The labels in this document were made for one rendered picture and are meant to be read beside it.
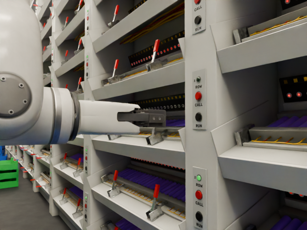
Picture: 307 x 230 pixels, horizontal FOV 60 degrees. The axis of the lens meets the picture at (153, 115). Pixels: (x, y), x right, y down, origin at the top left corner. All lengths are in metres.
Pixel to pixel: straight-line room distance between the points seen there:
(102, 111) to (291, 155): 0.30
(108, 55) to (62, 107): 0.82
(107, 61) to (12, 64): 0.89
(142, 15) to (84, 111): 0.49
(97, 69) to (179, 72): 0.59
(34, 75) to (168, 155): 0.42
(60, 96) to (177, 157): 0.33
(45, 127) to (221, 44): 0.35
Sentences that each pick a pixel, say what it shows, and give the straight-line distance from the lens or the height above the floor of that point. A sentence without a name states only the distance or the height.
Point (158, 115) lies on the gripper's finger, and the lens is 0.48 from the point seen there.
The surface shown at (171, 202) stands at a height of 0.36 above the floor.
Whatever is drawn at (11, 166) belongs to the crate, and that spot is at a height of 0.19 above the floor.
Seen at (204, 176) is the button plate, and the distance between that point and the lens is 0.55.
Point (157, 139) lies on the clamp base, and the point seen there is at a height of 0.53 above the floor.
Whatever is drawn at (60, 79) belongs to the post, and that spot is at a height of 0.86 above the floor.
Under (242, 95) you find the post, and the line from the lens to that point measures 0.58.
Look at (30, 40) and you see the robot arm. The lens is 0.33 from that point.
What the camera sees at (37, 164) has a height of 0.24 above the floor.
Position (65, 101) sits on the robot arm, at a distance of 0.39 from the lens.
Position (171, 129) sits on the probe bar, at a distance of 0.73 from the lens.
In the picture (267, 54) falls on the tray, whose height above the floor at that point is 0.69.
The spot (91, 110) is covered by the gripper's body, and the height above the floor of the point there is 0.59.
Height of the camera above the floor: 0.57
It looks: 2 degrees up
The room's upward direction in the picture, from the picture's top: straight up
